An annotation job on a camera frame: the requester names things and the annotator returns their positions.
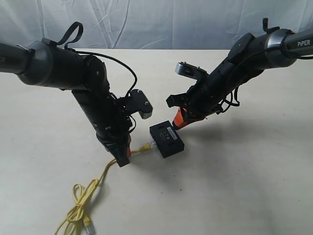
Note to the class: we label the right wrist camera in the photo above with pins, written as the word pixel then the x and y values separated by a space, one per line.
pixel 190 71

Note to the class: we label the grey wrinkled backdrop cloth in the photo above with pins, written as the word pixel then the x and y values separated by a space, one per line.
pixel 150 24

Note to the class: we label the small black network box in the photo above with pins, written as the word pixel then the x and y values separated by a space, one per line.
pixel 166 138

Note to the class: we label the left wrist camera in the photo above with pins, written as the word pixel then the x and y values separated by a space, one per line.
pixel 136 102

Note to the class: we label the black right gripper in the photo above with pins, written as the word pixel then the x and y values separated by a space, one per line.
pixel 200 101

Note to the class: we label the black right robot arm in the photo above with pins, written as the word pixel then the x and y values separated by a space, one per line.
pixel 251 55

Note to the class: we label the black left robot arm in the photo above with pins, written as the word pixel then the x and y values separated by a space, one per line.
pixel 46 65

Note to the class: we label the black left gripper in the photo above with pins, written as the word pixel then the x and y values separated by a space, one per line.
pixel 113 128

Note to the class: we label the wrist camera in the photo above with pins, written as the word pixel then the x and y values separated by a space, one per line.
pixel 136 102
pixel 190 71

